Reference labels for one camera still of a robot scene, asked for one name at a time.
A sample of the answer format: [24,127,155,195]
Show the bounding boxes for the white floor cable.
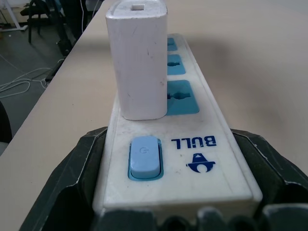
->
[0,54,52,99]

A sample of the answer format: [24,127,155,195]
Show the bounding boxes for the white table leg frame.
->
[0,0,28,32]

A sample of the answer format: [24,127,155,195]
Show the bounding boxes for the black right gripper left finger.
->
[19,126,108,231]

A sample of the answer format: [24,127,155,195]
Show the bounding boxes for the white charger block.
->
[105,0,168,121]

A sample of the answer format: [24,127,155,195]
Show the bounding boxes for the black floor box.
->
[56,39,73,56]

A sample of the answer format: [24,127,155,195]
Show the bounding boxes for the black rounded object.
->
[0,101,13,144]

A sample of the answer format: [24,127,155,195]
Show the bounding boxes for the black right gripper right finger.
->
[230,128,308,210]

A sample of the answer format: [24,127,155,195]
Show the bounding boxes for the white power strip blue sockets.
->
[92,33,263,215]

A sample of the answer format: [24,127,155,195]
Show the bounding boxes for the black chair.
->
[20,0,73,44]

